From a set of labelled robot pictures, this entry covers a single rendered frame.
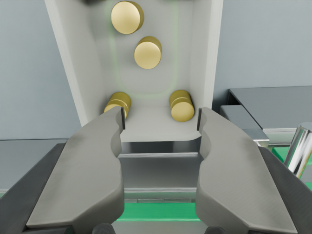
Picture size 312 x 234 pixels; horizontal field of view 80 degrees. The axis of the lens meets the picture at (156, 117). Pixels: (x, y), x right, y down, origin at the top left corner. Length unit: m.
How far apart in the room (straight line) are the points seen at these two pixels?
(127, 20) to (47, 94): 0.21
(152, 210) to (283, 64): 0.30
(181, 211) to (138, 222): 0.06
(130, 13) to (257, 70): 0.22
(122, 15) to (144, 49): 0.04
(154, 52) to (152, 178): 0.18
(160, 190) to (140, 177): 0.04
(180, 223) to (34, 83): 0.32
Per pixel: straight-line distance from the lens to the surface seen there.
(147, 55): 0.24
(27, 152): 0.42
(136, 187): 0.28
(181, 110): 0.27
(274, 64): 0.36
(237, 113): 0.26
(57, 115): 0.40
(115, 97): 0.29
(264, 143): 0.21
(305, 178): 0.23
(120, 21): 0.24
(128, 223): 0.28
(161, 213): 0.28
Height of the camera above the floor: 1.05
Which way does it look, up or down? 60 degrees down
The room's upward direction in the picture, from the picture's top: 176 degrees counter-clockwise
